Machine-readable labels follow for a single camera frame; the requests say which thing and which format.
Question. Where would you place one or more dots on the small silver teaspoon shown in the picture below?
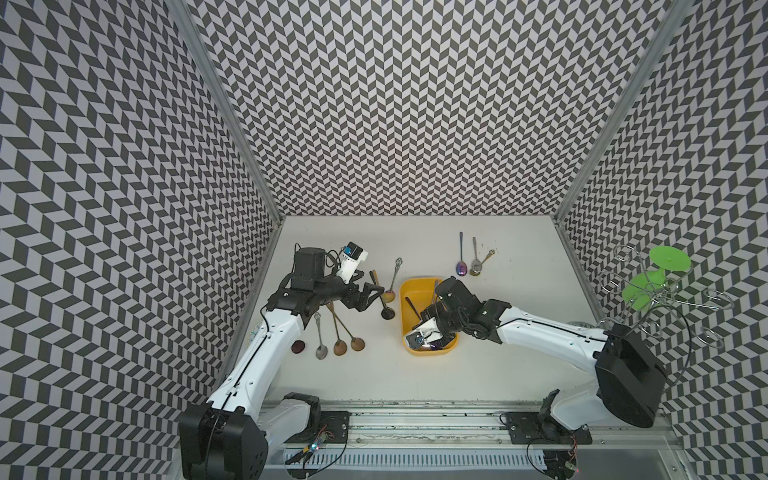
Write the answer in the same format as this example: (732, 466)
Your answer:
(322, 351)

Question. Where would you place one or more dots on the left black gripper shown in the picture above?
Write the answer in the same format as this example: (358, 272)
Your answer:
(351, 301)

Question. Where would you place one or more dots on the ornate silver gold spoon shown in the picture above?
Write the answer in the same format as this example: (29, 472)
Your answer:
(390, 294)

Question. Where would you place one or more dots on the rainbow handle purple spoon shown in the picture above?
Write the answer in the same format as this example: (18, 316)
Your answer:
(461, 267)

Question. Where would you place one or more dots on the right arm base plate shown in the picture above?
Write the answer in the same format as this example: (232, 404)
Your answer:
(527, 427)

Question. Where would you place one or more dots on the purple iridescent spoon dark handle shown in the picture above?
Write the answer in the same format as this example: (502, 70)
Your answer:
(414, 314)

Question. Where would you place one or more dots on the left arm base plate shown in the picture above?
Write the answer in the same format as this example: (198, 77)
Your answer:
(332, 426)

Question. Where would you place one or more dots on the black spoon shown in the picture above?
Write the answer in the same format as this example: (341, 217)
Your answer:
(387, 313)

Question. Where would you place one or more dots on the yellow plastic storage box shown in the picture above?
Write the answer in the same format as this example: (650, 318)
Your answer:
(422, 291)

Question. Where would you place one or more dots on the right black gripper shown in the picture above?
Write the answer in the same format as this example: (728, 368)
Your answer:
(431, 310)

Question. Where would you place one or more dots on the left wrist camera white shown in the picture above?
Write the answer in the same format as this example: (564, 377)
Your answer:
(350, 257)

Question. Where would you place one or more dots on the dark brown small spoon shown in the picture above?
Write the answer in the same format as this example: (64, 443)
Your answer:
(298, 347)

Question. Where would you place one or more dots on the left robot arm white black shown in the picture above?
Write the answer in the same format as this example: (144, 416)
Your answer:
(230, 436)

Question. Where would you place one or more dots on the copper spoon long handle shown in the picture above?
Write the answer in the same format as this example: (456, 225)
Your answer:
(357, 343)

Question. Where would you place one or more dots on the bronze spoon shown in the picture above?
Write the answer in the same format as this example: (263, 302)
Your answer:
(340, 346)

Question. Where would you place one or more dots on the silver ornate handle spoon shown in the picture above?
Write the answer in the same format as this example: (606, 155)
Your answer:
(476, 263)

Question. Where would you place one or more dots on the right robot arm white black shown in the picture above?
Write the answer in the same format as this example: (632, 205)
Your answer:
(627, 379)

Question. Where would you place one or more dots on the aluminium front rail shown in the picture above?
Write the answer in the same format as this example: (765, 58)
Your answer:
(386, 422)

